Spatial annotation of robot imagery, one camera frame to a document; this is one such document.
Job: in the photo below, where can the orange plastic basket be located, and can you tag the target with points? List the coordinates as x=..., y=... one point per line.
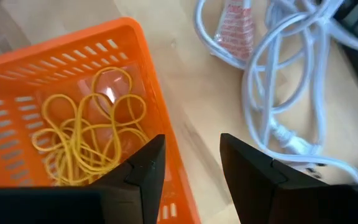
x=11, y=62

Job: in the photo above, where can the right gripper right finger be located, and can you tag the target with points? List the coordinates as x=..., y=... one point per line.
x=259, y=196

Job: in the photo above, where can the large yellow rubber band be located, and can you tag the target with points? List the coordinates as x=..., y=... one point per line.
x=112, y=68

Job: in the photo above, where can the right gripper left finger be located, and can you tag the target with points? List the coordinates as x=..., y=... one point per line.
x=141, y=193

